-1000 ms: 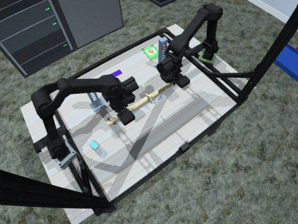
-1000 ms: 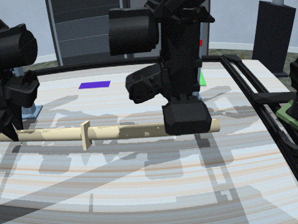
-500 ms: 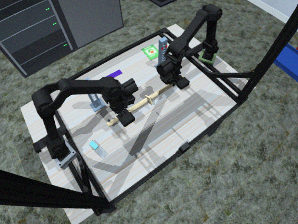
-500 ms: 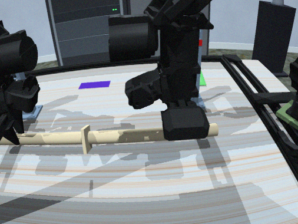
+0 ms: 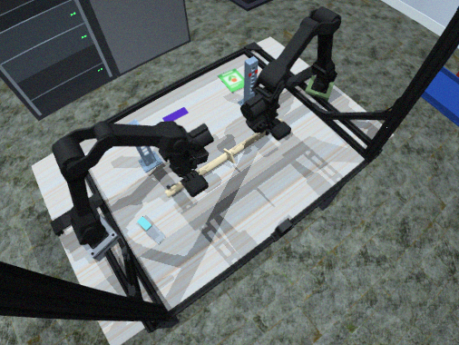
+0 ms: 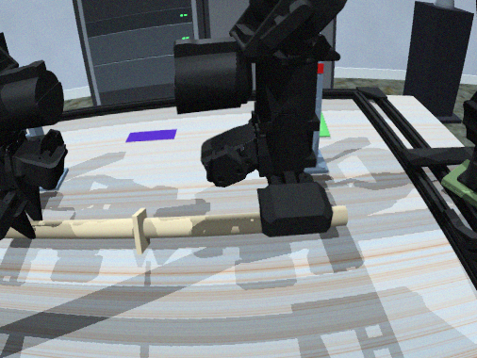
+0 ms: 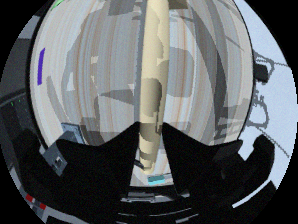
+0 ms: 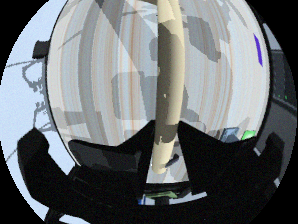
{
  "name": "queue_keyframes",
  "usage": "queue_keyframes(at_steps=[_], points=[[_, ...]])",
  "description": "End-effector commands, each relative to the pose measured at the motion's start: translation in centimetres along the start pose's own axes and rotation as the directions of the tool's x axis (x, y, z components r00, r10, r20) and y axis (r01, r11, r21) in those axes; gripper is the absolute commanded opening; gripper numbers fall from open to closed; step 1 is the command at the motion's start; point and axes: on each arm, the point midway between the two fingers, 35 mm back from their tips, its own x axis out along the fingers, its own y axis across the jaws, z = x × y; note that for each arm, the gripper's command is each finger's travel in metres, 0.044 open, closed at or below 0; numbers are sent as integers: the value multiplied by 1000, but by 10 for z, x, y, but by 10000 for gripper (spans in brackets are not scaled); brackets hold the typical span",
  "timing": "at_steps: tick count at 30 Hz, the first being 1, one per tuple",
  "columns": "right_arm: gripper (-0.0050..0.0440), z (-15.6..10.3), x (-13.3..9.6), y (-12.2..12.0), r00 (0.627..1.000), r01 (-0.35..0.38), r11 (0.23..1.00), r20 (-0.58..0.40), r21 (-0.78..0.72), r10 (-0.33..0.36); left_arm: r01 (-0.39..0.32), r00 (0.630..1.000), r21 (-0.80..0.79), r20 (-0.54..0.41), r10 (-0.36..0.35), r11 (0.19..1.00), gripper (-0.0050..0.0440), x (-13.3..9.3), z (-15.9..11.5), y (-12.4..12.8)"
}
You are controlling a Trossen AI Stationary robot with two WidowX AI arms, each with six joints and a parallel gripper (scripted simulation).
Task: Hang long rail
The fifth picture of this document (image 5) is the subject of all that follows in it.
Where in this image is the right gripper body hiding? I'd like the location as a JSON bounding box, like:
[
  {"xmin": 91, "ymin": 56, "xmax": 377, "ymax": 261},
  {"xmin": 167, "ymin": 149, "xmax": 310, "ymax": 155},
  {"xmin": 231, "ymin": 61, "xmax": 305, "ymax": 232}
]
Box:
[{"xmin": 265, "ymin": 104, "xmax": 291, "ymax": 141}]

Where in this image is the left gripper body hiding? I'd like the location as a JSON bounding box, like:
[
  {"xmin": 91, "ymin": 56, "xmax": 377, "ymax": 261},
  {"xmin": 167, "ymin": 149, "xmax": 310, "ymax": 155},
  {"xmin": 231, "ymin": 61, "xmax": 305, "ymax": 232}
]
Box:
[{"xmin": 164, "ymin": 156, "xmax": 209, "ymax": 197}]

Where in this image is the long beige rail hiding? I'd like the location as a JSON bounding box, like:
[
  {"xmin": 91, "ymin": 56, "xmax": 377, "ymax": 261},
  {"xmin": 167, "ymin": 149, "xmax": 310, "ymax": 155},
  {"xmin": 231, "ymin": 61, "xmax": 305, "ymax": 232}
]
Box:
[{"xmin": 165, "ymin": 131, "xmax": 266, "ymax": 198}]

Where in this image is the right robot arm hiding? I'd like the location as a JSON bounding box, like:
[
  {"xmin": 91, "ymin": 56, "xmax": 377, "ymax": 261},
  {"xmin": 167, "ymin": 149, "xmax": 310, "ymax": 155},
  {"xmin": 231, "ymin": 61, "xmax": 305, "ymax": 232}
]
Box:
[{"xmin": 240, "ymin": 6, "xmax": 341, "ymax": 133}]

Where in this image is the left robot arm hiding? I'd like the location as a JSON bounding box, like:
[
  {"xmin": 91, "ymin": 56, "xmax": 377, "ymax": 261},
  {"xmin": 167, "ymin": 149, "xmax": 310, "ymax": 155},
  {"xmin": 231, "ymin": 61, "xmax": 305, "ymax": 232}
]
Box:
[{"xmin": 52, "ymin": 121, "xmax": 214, "ymax": 249}]

